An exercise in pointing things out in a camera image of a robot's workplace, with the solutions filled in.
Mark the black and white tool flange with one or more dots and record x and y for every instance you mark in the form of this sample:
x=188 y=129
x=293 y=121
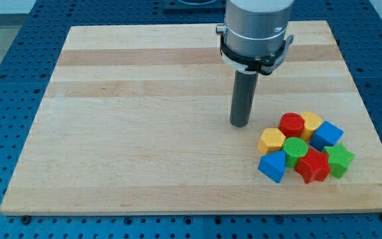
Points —
x=249 y=55

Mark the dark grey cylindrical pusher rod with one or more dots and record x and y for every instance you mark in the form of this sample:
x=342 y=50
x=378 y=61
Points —
x=242 y=98

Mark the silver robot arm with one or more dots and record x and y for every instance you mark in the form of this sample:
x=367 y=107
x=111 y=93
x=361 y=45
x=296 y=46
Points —
x=257 y=18

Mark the light wooden board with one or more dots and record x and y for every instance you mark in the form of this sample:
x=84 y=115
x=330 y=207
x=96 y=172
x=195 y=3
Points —
x=135 y=121

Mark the yellow hexagon block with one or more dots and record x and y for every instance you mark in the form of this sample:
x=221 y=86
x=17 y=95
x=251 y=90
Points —
x=271 y=140

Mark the red cylinder block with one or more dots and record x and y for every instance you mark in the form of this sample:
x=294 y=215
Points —
x=291 y=125

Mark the yellow rounded block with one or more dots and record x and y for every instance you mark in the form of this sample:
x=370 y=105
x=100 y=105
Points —
x=312 y=122

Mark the green cylinder block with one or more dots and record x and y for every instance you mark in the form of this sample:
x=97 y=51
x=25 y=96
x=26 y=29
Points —
x=294 y=148

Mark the blue triangle block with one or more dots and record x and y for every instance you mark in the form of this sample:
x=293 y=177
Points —
x=273 y=165

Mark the blue cube block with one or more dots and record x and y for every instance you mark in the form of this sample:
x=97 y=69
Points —
x=326 y=135

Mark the red star block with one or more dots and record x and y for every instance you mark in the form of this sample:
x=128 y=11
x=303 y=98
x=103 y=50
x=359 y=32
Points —
x=313 y=166

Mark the green star block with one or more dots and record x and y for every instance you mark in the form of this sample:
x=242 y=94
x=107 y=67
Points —
x=339 y=159

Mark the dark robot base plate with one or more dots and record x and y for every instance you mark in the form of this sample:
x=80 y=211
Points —
x=192 y=5

